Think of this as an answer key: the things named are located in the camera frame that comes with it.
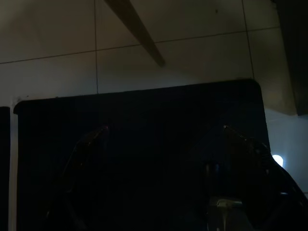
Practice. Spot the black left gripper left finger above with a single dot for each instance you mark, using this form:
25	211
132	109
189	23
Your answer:
79	168

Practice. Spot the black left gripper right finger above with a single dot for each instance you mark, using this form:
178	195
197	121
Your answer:
231	154

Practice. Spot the light wooden dining table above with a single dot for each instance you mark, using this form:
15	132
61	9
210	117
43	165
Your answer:
139	31

